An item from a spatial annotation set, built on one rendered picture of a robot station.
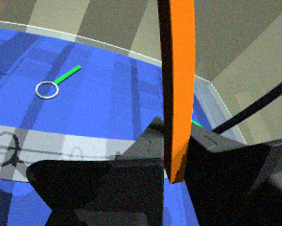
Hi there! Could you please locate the orange handle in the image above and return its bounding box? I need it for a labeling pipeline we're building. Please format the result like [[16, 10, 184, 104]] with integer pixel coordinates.
[[157, 0, 195, 185]]

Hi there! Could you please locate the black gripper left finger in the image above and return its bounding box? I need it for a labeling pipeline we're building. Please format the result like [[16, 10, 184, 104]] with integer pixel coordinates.
[[25, 117, 165, 226]]

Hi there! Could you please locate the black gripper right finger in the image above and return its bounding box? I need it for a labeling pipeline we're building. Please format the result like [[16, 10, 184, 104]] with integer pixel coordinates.
[[183, 122, 282, 226]]

